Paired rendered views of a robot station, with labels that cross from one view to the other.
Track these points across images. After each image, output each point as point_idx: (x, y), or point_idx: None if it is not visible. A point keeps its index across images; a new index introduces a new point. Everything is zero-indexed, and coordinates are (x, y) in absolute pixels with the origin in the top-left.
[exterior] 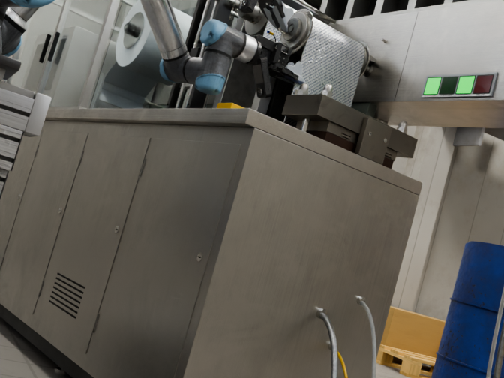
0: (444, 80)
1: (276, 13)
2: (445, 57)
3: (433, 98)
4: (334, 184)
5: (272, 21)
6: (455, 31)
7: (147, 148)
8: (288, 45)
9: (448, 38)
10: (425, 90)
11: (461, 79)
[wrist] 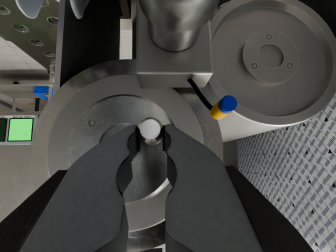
0: (1, 136)
1: (89, 205)
2: (11, 169)
3: (19, 114)
4: None
5: (185, 157)
6: (2, 207)
7: None
8: (134, 85)
9: (13, 196)
10: (30, 123)
11: None
